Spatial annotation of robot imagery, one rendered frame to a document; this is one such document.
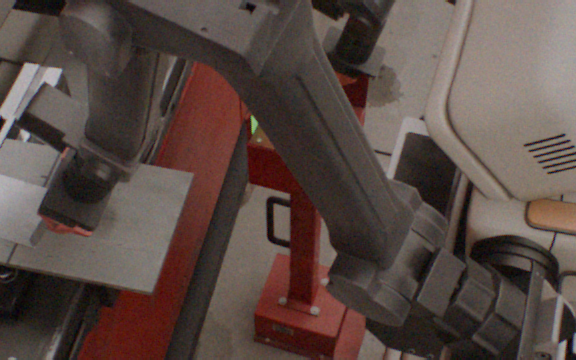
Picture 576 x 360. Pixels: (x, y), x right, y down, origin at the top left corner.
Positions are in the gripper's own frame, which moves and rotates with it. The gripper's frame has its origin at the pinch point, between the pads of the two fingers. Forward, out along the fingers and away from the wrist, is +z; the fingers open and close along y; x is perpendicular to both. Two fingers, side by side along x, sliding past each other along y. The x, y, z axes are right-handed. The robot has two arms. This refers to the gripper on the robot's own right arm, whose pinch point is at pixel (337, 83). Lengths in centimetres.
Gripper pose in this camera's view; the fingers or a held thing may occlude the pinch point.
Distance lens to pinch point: 150.8
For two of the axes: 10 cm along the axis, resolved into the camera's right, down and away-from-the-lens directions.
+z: -2.3, 5.0, 8.4
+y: -9.2, -3.9, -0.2
